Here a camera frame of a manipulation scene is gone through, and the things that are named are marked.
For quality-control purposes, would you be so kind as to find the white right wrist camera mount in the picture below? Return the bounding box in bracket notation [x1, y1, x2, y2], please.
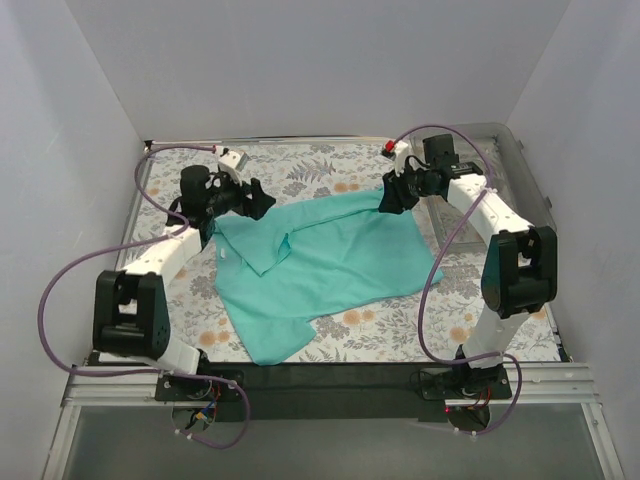
[381, 140, 413, 176]

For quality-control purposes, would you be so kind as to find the floral patterned table mat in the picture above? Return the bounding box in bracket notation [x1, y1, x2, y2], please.
[126, 142, 486, 362]

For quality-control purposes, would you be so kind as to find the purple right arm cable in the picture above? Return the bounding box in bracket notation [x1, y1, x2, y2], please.
[387, 123, 525, 437]

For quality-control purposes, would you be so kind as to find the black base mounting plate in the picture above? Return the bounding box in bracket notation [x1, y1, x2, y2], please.
[155, 362, 516, 422]

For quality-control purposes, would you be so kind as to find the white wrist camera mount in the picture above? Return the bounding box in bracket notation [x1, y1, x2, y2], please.
[381, 140, 413, 176]
[214, 147, 249, 184]

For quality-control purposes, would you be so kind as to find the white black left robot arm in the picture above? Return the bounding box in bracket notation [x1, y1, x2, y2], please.
[93, 165, 276, 400]

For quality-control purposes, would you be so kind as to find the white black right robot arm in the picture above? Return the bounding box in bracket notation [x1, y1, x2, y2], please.
[379, 130, 558, 402]

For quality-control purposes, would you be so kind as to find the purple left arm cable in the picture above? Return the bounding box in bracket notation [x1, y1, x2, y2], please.
[38, 142, 250, 448]

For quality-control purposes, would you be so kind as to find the aluminium frame rail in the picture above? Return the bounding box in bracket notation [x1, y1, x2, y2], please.
[64, 362, 598, 404]

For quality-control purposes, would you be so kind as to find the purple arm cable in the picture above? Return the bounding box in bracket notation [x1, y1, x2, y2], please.
[38, 142, 250, 448]
[387, 123, 525, 437]

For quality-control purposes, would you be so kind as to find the teal t shirt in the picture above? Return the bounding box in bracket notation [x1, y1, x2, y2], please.
[213, 190, 434, 366]

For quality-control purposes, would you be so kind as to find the clear plastic bin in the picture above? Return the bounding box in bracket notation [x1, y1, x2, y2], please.
[412, 123, 556, 253]

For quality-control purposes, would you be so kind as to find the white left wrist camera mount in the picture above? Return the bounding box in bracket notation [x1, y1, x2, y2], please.
[214, 147, 249, 184]

